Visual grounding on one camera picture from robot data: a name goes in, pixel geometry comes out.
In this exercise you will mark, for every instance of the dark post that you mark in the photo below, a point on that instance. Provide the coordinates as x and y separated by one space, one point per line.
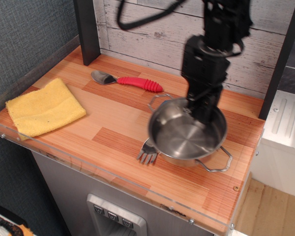
279 69
87 29

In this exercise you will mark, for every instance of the stainless steel pot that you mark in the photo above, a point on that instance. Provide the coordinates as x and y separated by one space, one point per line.
182 139

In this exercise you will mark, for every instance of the grey cabinet with dispenser panel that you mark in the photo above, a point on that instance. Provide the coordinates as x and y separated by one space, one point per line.
92 207

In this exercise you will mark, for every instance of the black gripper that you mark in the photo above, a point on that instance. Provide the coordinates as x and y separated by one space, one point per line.
205 71

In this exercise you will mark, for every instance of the yellow cloth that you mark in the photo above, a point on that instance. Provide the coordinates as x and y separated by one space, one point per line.
44 110

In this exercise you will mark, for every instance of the white toy sink unit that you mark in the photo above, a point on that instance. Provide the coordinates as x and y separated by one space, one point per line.
274 161

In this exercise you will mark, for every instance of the red handled spoon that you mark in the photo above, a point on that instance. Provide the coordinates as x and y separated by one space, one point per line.
104 78

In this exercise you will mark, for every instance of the clear acrylic edge guard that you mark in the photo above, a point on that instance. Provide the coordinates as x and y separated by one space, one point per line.
206 191

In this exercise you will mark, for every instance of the blue handled fork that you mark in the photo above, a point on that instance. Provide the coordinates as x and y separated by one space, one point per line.
148 153

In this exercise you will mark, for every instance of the right dark post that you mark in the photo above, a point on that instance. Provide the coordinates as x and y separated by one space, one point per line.
279 69

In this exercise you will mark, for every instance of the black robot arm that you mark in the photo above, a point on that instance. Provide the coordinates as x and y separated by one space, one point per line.
226 23

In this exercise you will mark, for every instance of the left dark post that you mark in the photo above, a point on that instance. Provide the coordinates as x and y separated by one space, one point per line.
87 29

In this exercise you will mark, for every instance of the orange object bottom left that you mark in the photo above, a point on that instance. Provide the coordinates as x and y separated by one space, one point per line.
26 231

